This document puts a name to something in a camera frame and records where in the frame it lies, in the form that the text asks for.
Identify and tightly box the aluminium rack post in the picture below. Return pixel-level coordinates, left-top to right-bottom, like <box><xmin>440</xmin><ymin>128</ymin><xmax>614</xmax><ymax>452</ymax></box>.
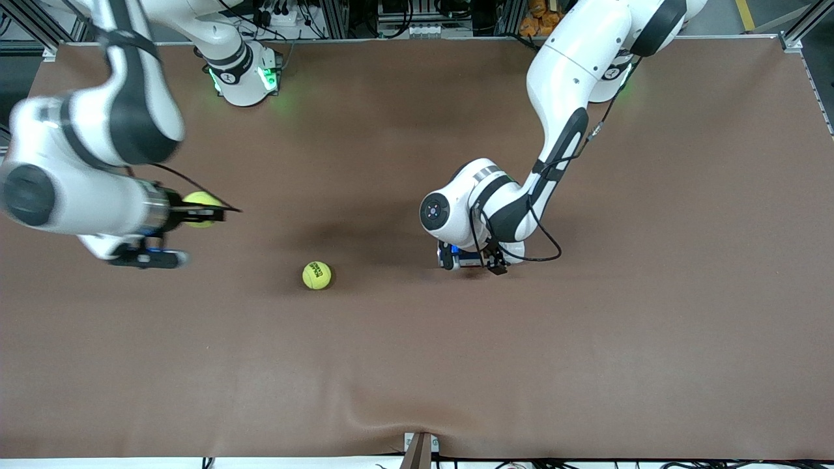
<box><xmin>319</xmin><ymin>0</ymin><xmax>351</xmax><ymax>40</ymax></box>

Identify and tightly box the white power strip with plugs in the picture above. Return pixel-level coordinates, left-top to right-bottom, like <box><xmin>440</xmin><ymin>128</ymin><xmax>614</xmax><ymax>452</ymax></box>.
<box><xmin>257</xmin><ymin>5</ymin><xmax>307</xmax><ymax>28</ymax></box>

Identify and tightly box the yellow tennis ball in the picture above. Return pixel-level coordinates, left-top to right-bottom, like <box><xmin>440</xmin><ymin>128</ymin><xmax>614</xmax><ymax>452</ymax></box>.
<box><xmin>302</xmin><ymin>261</ymin><xmax>332</xmax><ymax>291</ymax></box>
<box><xmin>181</xmin><ymin>190</ymin><xmax>223</xmax><ymax>229</ymax></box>

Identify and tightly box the orange packaged goods pile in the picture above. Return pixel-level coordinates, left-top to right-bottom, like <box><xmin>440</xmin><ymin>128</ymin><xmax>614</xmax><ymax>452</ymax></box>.
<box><xmin>519</xmin><ymin>0</ymin><xmax>554</xmax><ymax>38</ymax></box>

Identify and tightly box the white blue tennis ball can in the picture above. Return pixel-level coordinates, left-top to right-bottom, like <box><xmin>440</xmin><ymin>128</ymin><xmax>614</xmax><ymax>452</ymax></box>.
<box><xmin>455</xmin><ymin>240</ymin><xmax>526</xmax><ymax>269</ymax></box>

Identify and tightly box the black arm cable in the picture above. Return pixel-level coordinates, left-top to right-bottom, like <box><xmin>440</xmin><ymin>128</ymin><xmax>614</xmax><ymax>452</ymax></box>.
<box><xmin>149</xmin><ymin>162</ymin><xmax>243</xmax><ymax>213</ymax></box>
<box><xmin>470</xmin><ymin>55</ymin><xmax>646</xmax><ymax>266</ymax></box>

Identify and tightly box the aluminium frame profile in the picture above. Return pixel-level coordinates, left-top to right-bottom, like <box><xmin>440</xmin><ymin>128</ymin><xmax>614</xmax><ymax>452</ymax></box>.
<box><xmin>0</xmin><ymin>0</ymin><xmax>63</xmax><ymax>63</ymax></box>
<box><xmin>779</xmin><ymin>0</ymin><xmax>834</xmax><ymax>54</ymax></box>

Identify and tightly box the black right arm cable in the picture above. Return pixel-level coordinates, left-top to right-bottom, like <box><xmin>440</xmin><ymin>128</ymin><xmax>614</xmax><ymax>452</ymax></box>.
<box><xmin>149</xmin><ymin>162</ymin><xmax>243</xmax><ymax>213</ymax></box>

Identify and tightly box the brown table mat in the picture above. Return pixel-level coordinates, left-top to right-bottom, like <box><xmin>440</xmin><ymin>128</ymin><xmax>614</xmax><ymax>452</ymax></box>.
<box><xmin>0</xmin><ymin>36</ymin><xmax>834</xmax><ymax>460</ymax></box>

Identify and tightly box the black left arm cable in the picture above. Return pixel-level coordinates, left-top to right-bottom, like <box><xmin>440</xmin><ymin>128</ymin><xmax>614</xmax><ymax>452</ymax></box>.
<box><xmin>470</xmin><ymin>55</ymin><xmax>646</xmax><ymax>266</ymax></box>

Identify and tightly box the long white power strip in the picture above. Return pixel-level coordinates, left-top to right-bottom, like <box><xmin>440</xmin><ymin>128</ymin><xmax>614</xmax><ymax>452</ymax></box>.
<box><xmin>405</xmin><ymin>23</ymin><xmax>475</xmax><ymax>40</ymax></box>

